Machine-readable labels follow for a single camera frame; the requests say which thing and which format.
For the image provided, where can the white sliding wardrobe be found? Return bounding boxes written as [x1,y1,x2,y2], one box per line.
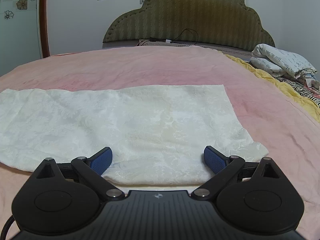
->
[1,0,42,76]

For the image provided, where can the olive upholstered headboard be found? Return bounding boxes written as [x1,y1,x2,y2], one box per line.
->
[103,0,275,51]

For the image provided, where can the white cream pants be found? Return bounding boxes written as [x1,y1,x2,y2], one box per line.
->
[1,85,268,186]

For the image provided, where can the white printed folded quilt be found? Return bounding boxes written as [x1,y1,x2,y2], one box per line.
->
[250,43,317,80]

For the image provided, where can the yellow blanket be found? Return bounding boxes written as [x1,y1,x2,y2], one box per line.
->
[224,53,320,123]

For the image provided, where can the pink bed sheet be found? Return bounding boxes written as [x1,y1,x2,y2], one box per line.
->
[1,46,319,239]

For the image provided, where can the black and white striped cloth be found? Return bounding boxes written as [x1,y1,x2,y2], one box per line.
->
[276,77,320,107]

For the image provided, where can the brown wooden door frame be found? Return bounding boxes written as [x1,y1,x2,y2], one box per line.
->
[38,0,50,58]

